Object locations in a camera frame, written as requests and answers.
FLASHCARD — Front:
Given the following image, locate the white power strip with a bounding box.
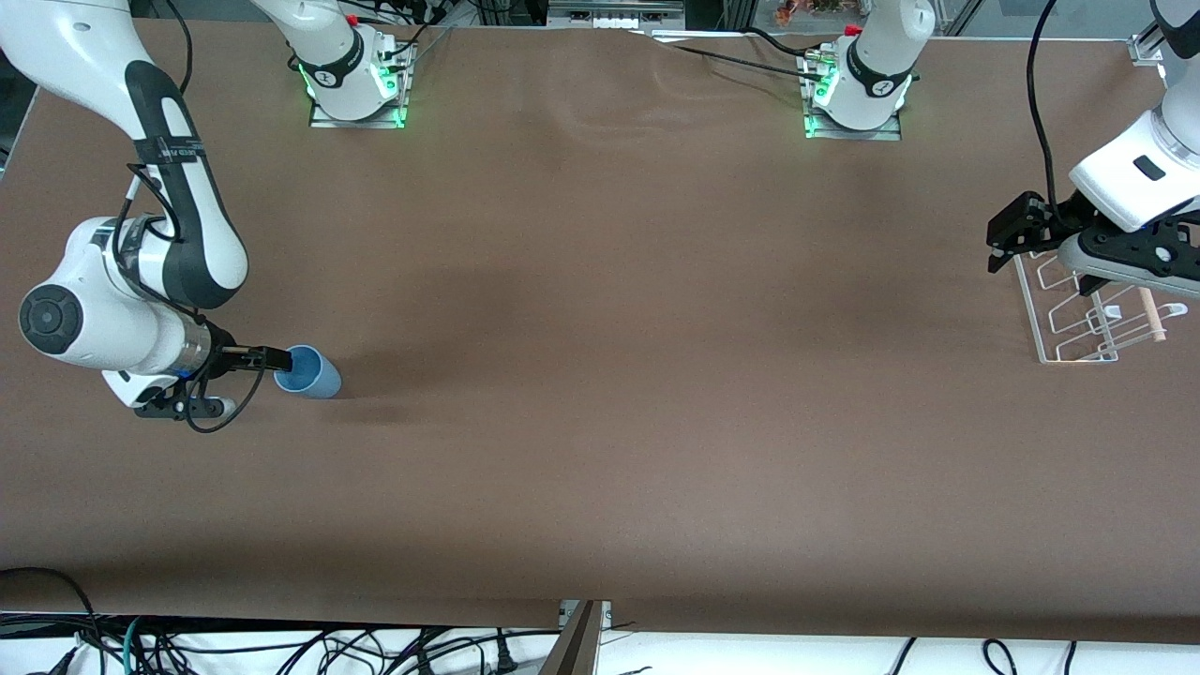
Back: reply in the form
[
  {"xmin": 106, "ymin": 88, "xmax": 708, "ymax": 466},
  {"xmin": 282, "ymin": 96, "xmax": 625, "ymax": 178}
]
[{"xmin": 548, "ymin": 0, "xmax": 685, "ymax": 31}]

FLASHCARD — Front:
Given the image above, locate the brown table support post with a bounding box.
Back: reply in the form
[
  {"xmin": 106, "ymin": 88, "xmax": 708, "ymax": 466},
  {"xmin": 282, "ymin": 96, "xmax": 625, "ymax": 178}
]
[{"xmin": 536, "ymin": 600, "xmax": 612, "ymax": 675}]

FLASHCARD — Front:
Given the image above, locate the black cable on table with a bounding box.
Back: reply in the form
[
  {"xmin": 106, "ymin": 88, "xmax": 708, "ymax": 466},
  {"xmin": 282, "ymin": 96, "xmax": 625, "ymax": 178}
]
[
  {"xmin": 656, "ymin": 39, "xmax": 826, "ymax": 81},
  {"xmin": 741, "ymin": 26, "xmax": 826, "ymax": 59}
]

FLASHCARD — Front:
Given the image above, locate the white rack with wooden rod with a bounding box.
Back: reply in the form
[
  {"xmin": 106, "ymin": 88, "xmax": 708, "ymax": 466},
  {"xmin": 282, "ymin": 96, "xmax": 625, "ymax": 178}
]
[{"xmin": 1012, "ymin": 246, "xmax": 1190, "ymax": 365}]

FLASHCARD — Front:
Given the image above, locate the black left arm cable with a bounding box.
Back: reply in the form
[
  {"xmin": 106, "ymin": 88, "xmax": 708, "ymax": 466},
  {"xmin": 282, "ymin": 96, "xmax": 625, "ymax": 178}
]
[{"xmin": 1026, "ymin": 0, "xmax": 1072, "ymax": 224}]

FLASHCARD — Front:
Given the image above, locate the black looped floor cable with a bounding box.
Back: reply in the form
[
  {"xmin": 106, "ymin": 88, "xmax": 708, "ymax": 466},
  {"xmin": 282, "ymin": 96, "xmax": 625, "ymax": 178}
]
[{"xmin": 0, "ymin": 566, "xmax": 97, "ymax": 657}]

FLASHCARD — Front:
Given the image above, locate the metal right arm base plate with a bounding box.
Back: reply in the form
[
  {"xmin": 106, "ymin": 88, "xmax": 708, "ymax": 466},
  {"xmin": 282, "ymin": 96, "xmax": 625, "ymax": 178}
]
[{"xmin": 307, "ymin": 42, "xmax": 410, "ymax": 130}]

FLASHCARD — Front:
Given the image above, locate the blue plastic cup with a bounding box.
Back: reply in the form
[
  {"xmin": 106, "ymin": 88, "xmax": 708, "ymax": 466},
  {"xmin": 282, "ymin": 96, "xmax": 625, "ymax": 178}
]
[{"xmin": 273, "ymin": 344, "xmax": 343, "ymax": 400}]

